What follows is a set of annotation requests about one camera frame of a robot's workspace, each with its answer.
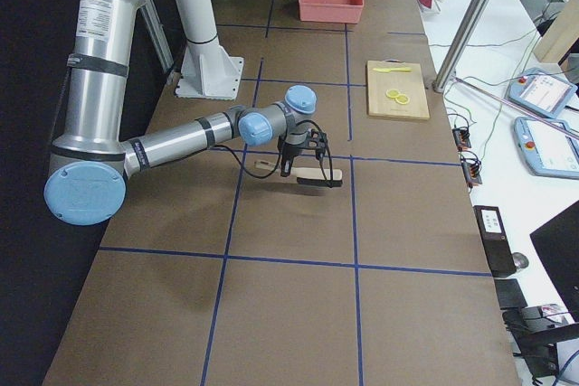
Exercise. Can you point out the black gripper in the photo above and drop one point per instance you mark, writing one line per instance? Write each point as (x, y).
(289, 151)

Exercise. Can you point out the beige hand brush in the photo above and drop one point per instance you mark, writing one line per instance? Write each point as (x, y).
(312, 176)

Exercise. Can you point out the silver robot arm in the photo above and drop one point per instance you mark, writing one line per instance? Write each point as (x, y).
(90, 165)

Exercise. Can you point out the pink plastic bin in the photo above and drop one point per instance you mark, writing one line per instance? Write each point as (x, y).
(331, 11)

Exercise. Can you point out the lemon slice far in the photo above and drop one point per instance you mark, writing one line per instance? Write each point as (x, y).
(392, 93)

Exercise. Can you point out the lemon slice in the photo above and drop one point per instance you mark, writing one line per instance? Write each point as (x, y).
(402, 99)
(392, 93)

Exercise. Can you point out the lemon slice near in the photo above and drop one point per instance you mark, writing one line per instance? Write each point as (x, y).
(402, 99)

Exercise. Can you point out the yellow plastic knife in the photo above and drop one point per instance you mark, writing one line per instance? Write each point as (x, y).
(394, 69)

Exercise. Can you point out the wooden cutting board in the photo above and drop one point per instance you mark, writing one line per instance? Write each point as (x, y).
(408, 83)

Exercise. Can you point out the orange connector box far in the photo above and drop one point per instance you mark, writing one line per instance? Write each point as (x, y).
(461, 137)

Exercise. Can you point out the orange connector box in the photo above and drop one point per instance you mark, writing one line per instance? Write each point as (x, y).
(461, 137)
(471, 168)

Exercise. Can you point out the orange connector box near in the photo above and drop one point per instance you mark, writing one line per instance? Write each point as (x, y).
(471, 168)

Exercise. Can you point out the black box with label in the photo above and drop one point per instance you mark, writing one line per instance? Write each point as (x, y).
(494, 241)

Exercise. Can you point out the near teach pendant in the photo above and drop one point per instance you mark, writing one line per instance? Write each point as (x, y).
(546, 151)

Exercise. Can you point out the teach pendant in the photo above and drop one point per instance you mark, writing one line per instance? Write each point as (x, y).
(546, 151)
(541, 92)

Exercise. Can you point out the far teach pendant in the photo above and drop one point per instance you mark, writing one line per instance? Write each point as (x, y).
(541, 92)

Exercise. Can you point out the black monitor corner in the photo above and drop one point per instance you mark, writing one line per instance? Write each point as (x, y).
(556, 245)

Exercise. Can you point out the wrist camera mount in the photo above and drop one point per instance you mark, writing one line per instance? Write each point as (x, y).
(317, 142)

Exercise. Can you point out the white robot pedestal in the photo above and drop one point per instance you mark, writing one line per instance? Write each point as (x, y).
(207, 71)

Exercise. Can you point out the aluminium frame post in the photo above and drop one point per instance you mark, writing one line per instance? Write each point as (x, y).
(459, 43)

